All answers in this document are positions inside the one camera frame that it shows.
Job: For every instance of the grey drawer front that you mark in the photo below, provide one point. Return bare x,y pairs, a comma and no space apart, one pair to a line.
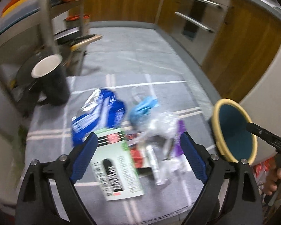
201,21

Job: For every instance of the yellow and orange tray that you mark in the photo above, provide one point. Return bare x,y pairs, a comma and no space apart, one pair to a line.
16,1

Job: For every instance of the grey striped mat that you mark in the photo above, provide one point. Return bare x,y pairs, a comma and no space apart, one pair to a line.
49,126

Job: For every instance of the clear plastic bag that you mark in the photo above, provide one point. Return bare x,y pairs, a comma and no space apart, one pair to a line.
159,126

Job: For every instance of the metal rack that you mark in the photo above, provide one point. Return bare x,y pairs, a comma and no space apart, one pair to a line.
45,16

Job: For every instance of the green and white paper card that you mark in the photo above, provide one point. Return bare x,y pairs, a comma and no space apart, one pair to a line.
121,168

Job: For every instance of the wooden cabinet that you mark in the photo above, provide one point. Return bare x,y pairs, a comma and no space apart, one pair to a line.
243,46
121,0

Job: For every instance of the purple wrapper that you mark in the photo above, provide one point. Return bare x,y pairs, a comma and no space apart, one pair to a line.
180,145

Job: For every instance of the red package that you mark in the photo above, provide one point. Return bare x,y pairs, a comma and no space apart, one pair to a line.
263,167

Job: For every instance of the white panel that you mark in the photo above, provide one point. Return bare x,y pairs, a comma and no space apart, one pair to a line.
269,93

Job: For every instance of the black mug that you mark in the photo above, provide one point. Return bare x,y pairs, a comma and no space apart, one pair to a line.
56,84

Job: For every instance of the red wrapper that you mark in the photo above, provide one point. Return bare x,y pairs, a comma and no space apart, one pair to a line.
138,157

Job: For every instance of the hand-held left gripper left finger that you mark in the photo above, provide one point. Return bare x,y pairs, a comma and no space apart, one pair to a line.
84,155

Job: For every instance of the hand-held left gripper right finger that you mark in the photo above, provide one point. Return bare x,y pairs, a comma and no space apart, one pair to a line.
192,155

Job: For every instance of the blue face mask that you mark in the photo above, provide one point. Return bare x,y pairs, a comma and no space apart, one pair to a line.
140,111

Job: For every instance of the person's right hand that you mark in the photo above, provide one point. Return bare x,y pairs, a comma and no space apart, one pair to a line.
275,182

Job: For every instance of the teal bin with yellow rim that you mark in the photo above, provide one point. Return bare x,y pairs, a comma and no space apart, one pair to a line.
234,126

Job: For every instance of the black pot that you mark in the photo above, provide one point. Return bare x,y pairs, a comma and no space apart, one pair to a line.
25,75

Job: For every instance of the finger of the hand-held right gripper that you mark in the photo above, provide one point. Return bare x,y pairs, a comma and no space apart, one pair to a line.
267,136

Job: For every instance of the blue snack packet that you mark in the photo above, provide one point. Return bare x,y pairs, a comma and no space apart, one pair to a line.
112,107

